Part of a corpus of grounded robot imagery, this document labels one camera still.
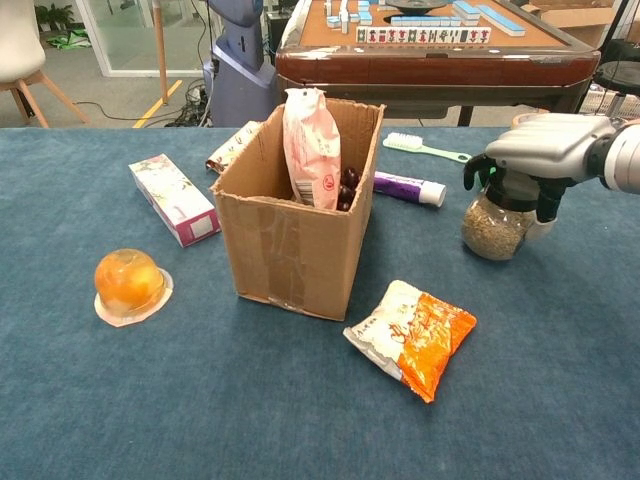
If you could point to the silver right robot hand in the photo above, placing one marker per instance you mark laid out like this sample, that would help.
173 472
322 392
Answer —
550 145

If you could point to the glass jar with black lid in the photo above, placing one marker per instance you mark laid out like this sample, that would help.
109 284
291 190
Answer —
490 230

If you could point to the orange snack packet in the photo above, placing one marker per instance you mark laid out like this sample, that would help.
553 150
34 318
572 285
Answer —
425 340

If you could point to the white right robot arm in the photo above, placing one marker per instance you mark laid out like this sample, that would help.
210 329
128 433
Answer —
625 160

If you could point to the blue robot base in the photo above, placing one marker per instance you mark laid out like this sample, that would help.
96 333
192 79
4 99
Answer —
240 85

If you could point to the pink and white snack bag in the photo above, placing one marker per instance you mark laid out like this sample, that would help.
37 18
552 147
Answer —
310 150

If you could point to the black stool with wheels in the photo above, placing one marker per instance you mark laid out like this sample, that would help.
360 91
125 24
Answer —
620 75

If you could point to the brown cardboard box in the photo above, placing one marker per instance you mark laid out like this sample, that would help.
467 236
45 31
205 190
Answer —
580 20

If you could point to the blue mahjong tile row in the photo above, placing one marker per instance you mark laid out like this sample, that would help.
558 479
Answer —
425 21
502 21

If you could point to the brown mahjong table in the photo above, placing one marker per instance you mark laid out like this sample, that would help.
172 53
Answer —
425 65

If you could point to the light green brush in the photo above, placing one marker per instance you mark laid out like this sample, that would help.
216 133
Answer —
400 141

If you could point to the purple tube with white cap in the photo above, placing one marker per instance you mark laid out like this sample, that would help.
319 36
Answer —
400 185

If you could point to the face-up mahjong tile row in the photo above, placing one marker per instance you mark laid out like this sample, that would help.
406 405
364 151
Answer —
425 35

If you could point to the floral tissue pack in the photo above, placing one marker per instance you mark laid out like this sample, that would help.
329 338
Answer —
232 147

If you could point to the long floral paper box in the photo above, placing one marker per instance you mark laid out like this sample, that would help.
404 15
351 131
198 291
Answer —
170 195

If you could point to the wooden pole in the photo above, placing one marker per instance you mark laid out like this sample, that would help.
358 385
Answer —
160 50

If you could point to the blue table cloth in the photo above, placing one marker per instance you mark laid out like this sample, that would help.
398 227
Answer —
200 400

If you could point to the orange jelly cup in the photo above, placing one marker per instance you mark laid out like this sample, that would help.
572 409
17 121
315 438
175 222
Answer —
130 282

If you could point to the green potted plant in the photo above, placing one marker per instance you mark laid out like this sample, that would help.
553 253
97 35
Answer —
55 15

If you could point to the white chair with wooden legs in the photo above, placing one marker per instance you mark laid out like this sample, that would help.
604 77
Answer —
17 45

